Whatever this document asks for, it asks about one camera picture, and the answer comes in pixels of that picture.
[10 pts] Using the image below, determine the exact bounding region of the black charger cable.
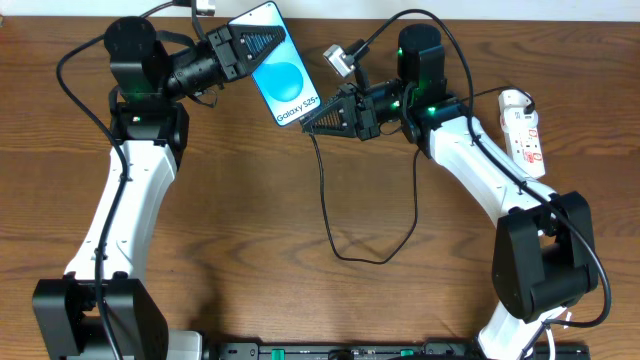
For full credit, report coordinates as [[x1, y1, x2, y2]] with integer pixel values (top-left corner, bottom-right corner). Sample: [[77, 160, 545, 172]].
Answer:
[[299, 85, 536, 265]]

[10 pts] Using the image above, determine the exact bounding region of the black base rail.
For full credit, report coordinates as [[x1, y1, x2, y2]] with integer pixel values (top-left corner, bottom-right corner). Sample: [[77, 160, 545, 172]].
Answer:
[[214, 341, 591, 360]]

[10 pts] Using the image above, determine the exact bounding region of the white charger plug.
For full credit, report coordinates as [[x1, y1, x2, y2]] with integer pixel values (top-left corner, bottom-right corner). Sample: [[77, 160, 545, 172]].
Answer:
[[500, 107, 538, 133]]

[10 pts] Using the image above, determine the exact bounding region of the white power strip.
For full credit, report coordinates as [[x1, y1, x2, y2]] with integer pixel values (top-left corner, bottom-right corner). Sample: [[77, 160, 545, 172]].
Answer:
[[498, 89, 546, 179]]

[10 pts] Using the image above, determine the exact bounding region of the white power strip cord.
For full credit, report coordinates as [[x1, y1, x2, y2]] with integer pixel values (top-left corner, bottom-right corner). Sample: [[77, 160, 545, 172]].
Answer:
[[544, 324, 557, 360]]

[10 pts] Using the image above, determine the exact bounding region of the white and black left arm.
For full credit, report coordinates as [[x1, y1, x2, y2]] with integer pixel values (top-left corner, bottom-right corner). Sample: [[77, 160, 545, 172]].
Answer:
[[32, 16, 286, 359]]

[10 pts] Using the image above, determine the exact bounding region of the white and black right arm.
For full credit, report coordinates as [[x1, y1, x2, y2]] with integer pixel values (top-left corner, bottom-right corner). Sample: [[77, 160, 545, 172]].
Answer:
[[303, 24, 609, 359]]

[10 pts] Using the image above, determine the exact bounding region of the blue Galaxy smartphone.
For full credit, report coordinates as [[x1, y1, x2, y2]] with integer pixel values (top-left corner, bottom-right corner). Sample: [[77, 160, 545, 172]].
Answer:
[[229, 1, 321, 127]]

